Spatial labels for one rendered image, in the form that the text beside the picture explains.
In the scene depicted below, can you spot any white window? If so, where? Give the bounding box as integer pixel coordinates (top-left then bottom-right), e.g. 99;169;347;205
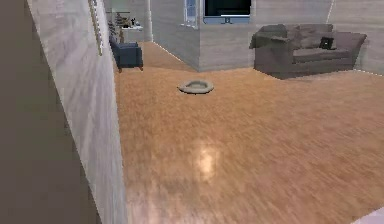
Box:
181;0;200;29

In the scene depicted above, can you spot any grey round pet bed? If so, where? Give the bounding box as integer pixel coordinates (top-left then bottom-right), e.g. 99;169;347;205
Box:
177;79;215;95

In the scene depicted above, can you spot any black television set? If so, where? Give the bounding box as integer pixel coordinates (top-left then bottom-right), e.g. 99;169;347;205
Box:
202;0;253;25

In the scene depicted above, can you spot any dark blue armchair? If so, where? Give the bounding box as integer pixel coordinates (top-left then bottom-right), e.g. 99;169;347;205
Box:
109;35;144;73

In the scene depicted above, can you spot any grey brown sofa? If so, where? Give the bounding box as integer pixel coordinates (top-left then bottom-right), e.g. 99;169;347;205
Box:
249;23;368;80

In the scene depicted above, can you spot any white table with small things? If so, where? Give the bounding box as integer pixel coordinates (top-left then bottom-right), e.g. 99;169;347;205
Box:
107;10;145;44

